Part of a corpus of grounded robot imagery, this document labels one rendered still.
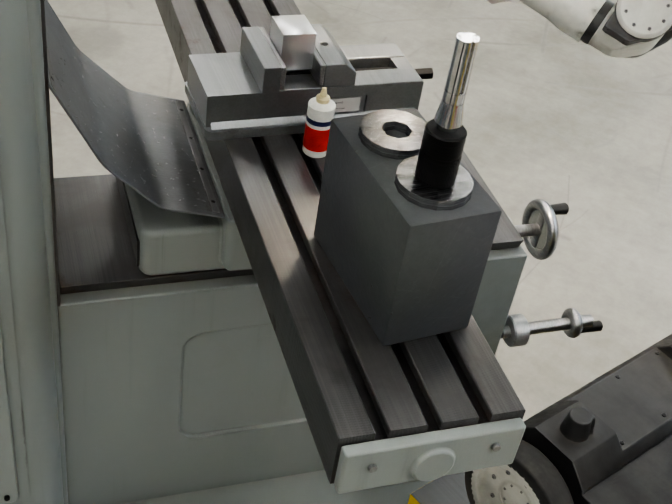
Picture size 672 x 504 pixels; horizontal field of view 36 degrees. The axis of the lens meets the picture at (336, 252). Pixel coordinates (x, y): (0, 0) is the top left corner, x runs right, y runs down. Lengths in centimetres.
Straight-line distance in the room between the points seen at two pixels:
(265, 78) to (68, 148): 169
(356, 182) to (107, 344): 59
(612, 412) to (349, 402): 69
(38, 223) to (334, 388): 49
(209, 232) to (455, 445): 56
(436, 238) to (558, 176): 222
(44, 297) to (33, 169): 22
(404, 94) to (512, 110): 202
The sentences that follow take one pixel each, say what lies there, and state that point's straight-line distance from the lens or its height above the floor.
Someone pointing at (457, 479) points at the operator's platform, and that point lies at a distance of 183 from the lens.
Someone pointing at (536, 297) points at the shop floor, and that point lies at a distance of 286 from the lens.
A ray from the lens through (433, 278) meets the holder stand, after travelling 120.
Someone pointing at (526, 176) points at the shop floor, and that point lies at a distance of 331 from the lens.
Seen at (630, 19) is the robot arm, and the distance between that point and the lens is 144.
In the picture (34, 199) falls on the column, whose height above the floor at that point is 94.
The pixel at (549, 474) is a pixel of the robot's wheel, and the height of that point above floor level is 59.
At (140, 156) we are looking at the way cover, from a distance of 157.
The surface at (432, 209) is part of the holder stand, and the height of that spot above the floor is 112.
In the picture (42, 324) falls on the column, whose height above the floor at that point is 71.
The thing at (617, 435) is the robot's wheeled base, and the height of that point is 61.
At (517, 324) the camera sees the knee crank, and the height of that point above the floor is 54.
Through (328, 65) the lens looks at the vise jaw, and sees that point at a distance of 155.
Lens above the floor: 180
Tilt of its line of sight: 39 degrees down
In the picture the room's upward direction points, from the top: 10 degrees clockwise
